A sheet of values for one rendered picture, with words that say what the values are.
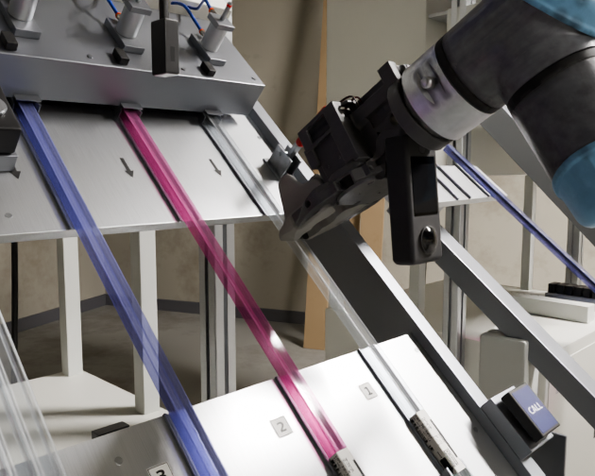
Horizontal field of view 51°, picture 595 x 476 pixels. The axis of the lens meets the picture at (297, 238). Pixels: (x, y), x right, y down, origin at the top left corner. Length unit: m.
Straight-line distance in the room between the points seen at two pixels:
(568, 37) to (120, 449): 0.41
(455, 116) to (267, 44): 3.69
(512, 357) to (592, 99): 0.45
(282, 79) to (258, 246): 1.10
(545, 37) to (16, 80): 0.45
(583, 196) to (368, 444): 0.26
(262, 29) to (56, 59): 3.61
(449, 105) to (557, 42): 0.09
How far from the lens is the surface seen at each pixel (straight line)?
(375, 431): 0.57
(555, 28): 0.49
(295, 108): 4.05
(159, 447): 0.46
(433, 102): 0.52
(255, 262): 4.20
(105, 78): 0.67
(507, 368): 0.85
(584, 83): 0.48
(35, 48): 0.64
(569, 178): 0.47
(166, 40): 0.55
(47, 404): 1.19
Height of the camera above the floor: 1.03
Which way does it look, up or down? 7 degrees down
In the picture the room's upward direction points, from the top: straight up
